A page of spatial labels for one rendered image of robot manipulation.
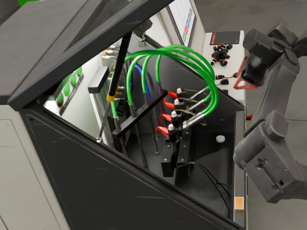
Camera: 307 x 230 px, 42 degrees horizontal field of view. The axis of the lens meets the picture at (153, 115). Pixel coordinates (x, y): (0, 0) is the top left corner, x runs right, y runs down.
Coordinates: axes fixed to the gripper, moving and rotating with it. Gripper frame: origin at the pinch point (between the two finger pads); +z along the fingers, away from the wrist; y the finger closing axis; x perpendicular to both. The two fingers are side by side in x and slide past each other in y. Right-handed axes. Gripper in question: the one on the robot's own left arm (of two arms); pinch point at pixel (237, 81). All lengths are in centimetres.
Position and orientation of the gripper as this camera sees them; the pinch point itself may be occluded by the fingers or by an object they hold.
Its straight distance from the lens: 127.6
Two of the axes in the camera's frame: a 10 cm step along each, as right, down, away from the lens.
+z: -4.7, 3.9, 7.9
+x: 8.3, 5.0, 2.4
